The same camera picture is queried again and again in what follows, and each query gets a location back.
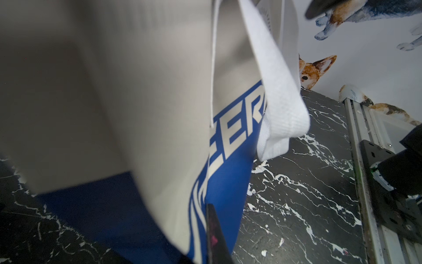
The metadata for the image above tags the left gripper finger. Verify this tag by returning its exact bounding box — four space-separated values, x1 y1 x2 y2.
206 204 234 264

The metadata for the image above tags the blue white bag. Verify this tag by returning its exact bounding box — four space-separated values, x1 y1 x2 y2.
1 1 310 264

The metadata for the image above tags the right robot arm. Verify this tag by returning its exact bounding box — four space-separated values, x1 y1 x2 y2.
373 125 422 196

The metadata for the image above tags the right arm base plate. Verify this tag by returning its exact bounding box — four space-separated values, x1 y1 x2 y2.
359 140 422 244

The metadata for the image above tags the aluminium frame rail front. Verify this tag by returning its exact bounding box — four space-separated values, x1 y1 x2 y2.
343 99 422 264

